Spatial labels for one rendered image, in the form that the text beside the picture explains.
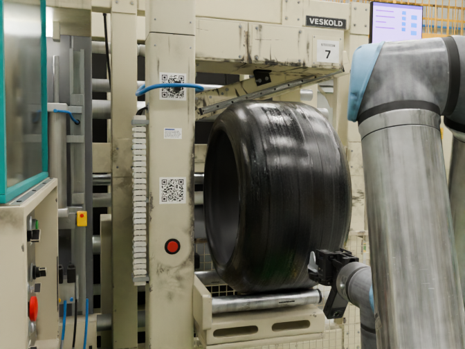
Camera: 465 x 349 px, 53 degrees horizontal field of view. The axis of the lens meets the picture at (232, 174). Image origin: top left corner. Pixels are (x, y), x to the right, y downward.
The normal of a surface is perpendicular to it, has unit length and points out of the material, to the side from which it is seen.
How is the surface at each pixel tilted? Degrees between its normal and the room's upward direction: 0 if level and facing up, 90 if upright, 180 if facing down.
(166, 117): 90
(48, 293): 90
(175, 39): 90
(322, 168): 70
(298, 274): 130
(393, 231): 76
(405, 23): 90
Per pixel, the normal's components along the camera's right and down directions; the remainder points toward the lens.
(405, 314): -0.59, -0.23
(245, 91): 0.29, 0.05
